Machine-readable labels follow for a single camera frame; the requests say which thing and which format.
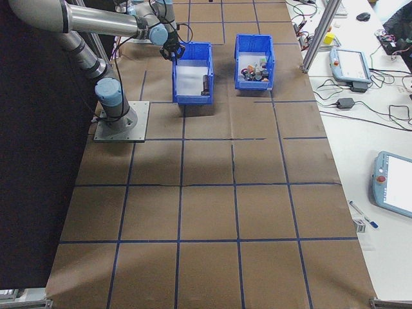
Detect blue bin with capacitors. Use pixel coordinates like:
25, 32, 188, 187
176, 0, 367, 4
171, 41, 216, 107

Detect black adapter cable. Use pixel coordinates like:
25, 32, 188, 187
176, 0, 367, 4
314, 79, 412, 131

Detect assorted small colourful items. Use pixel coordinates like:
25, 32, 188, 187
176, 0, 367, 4
239, 53, 268, 82

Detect black bag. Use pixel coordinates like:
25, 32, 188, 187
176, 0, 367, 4
382, 2, 412, 40

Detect blue bin with buttons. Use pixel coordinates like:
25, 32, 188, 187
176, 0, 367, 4
234, 33, 276, 91

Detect black power adapter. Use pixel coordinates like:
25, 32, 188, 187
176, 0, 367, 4
335, 97, 356, 110

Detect blue white pen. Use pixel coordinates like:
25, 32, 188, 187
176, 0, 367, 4
348, 200, 380, 230

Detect black frame cover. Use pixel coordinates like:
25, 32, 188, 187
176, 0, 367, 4
0, 0, 99, 290

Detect aluminium profile bar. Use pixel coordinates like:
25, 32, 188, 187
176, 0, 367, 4
0, 298, 53, 309
369, 297, 412, 309

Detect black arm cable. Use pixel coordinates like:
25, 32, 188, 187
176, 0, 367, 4
111, 41, 126, 120

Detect white square base plate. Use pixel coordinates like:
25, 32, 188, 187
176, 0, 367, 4
93, 100, 151, 143
127, 34, 154, 44

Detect black electronics box with wires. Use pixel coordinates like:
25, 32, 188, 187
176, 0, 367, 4
376, 30, 412, 61

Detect white foam bin liner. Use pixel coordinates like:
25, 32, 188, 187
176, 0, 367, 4
176, 65, 209, 97

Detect light blue teach pendant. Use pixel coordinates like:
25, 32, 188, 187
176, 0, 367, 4
328, 47, 373, 84
372, 150, 412, 220

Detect aluminium profile post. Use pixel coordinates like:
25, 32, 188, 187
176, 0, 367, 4
300, 0, 342, 75

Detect metal frame bars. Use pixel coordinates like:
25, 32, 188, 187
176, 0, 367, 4
84, 30, 114, 65

